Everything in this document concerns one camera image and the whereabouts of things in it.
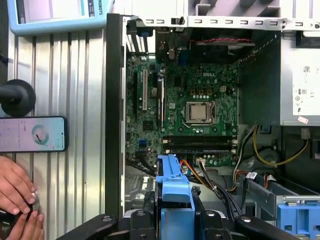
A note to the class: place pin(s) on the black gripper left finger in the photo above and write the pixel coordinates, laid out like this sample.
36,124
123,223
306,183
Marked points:
142,225

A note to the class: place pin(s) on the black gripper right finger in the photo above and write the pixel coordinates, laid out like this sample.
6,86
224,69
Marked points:
210,225

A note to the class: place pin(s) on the hard disk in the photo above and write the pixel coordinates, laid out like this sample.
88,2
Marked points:
172,190

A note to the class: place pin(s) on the person's right hand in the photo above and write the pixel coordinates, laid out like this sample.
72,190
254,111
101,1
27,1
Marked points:
30,230

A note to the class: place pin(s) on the person's left hand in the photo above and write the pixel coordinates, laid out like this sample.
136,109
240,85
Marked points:
15,185

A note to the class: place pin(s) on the grey optical drive cage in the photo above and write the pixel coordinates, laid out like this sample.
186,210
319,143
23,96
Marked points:
265,197

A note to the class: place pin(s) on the blue drive bay latch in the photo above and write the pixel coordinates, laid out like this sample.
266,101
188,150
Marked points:
300,220

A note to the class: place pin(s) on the CPU socket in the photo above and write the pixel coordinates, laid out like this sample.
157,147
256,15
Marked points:
212,112

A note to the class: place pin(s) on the silver CPU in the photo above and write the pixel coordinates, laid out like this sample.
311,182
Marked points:
198,113

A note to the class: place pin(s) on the black PC case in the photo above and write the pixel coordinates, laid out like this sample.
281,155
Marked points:
113,100

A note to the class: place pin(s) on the white expansion slot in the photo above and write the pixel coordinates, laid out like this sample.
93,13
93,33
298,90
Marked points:
144,90

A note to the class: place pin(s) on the green motherboard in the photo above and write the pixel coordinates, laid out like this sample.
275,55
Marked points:
175,90

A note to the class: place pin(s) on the black smartphone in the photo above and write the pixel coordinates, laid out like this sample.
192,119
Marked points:
25,135

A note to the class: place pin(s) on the grey power supply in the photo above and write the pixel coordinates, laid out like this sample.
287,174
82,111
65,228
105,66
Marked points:
290,100

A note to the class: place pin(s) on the pale blue teach pendant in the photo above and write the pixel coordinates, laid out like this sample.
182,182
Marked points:
62,25

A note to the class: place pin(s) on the black round mount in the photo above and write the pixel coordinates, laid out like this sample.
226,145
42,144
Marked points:
22,100

